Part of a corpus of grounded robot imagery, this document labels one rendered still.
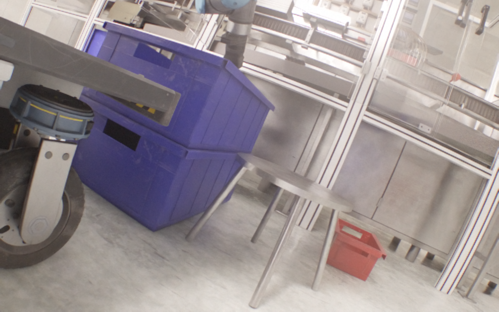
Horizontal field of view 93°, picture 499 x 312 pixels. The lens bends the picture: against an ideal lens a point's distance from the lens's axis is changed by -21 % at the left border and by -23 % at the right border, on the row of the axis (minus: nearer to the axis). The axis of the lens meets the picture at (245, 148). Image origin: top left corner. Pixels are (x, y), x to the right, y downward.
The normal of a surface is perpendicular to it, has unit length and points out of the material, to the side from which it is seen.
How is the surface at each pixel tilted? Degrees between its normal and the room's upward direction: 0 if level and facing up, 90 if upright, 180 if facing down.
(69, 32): 90
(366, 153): 90
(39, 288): 0
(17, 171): 85
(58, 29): 90
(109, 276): 0
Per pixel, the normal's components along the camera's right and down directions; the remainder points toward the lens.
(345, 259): -0.29, -0.05
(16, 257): 0.86, 0.33
